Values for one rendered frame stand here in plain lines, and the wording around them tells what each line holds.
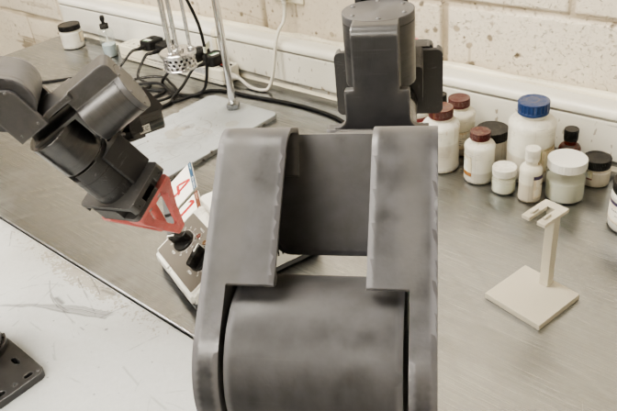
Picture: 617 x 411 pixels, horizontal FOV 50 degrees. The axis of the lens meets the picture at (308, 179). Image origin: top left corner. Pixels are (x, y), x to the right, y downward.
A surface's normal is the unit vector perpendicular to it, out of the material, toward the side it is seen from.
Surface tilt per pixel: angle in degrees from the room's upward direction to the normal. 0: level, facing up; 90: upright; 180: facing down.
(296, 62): 90
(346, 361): 48
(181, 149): 0
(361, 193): 63
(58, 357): 0
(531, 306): 0
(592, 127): 90
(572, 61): 90
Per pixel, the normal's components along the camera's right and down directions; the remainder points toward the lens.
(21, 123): 0.25, 0.48
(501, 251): -0.10, -0.85
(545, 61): -0.64, 0.45
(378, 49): -0.16, 0.52
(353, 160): -0.19, 0.08
